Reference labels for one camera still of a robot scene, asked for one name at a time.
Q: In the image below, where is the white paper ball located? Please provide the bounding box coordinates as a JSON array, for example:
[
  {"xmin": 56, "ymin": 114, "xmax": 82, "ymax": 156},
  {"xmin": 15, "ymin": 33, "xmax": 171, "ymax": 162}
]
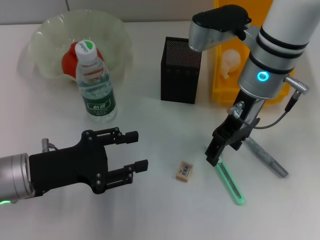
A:
[{"xmin": 221, "ymin": 49, "xmax": 242, "ymax": 80}]

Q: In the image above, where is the right gripper cable with plug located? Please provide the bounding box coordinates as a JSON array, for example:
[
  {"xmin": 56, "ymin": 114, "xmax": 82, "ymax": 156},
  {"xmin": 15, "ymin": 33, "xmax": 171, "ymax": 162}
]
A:
[{"xmin": 227, "ymin": 76, "xmax": 311, "ymax": 130}]

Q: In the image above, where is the grey glitter pen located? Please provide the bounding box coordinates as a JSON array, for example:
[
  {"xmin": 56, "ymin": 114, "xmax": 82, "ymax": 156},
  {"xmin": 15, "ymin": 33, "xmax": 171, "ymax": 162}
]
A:
[{"xmin": 246, "ymin": 136, "xmax": 290, "ymax": 179}]

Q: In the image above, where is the mint green utility knife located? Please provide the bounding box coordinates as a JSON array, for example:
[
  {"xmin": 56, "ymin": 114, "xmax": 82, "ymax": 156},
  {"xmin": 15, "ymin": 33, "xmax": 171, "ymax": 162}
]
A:
[{"xmin": 215, "ymin": 162, "xmax": 246, "ymax": 206}]

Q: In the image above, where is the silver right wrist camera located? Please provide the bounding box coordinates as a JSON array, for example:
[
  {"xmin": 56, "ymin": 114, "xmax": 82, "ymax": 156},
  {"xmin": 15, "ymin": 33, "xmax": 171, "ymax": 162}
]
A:
[{"xmin": 188, "ymin": 5, "xmax": 260, "ymax": 53}]

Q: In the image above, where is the beige eraser with barcode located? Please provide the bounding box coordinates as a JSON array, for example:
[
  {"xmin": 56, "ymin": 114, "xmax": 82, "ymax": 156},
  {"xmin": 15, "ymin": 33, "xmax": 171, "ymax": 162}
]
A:
[{"xmin": 175, "ymin": 160, "xmax": 194, "ymax": 181}]

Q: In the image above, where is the gripper cable with plug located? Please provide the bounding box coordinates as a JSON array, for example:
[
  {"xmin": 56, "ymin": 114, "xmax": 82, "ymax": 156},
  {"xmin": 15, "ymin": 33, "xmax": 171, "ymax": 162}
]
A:
[
  {"xmin": 227, "ymin": 76, "xmax": 311, "ymax": 130},
  {"xmin": 41, "ymin": 137, "xmax": 59, "ymax": 152}
]

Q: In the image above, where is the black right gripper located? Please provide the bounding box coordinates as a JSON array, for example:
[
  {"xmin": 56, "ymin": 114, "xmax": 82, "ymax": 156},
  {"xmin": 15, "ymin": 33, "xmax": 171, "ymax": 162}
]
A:
[{"xmin": 204, "ymin": 91, "xmax": 265, "ymax": 167}]

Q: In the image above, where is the black mesh pen holder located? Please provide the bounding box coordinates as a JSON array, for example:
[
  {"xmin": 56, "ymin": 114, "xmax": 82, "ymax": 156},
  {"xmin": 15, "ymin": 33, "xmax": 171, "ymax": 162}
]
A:
[{"xmin": 160, "ymin": 36, "xmax": 204, "ymax": 105}]

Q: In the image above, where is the pale green wavy fruit plate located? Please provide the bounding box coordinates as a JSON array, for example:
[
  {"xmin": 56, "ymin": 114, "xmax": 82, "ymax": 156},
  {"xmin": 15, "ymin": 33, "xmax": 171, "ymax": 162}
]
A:
[{"xmin": 26, "ymin": 9, "xmax": 133, "ymax": 85}]

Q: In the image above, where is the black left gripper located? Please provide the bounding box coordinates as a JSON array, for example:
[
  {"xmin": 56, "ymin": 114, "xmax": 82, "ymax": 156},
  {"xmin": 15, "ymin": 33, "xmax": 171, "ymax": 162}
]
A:
[{"xmin": 28, "ymin": 126, "xmax": 150, "ymax": 196}]

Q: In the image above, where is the clear green-label water bottle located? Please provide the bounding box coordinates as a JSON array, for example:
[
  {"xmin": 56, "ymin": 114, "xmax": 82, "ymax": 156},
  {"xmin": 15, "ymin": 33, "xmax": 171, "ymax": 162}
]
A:
[{"xmin": 75, "ymin": 39, "xmax": 118, "ymax": 123}]

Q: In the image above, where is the yellow plastic storage bin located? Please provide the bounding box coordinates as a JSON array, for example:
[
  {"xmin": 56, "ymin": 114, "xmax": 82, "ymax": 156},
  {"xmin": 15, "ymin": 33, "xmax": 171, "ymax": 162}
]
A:
[{"xmin": 211, "ymin": 0, "xmax": 296, "ymax": 106}]

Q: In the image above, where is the red-orange bumpy orange fruit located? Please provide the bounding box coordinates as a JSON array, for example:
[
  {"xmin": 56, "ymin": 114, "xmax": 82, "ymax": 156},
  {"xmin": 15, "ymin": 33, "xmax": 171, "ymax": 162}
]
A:
[{"xmin": 61, "ymin": 41, "xmax": 105, "ymax": 82}]

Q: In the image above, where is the left gripper cable with plug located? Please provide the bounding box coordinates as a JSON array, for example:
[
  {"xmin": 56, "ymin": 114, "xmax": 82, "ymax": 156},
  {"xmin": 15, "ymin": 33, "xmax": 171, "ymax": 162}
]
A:
[{"xmin": 41, "ymin": 137, "xmax": 59, "ymax": 152}]

